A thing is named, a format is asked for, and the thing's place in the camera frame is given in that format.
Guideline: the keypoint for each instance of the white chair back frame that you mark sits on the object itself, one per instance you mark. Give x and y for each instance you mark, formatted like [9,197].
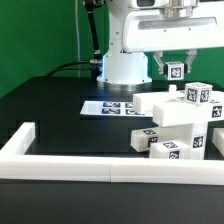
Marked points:
[171,109]

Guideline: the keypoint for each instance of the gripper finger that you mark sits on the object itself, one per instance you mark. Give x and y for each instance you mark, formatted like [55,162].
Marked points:
[191,55]
[162,67]

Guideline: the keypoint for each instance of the white chair seat block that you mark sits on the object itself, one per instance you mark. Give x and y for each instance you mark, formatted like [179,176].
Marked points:
[193,135]

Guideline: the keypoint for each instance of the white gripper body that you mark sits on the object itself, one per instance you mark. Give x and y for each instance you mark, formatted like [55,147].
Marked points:
[150,31]

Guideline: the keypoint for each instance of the white U-shaped fence frame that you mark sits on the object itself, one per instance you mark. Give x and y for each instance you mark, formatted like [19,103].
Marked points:
[15,163]

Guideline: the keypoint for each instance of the white paper marker sheet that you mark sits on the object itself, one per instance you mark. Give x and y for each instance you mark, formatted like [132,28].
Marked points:
[110,108]

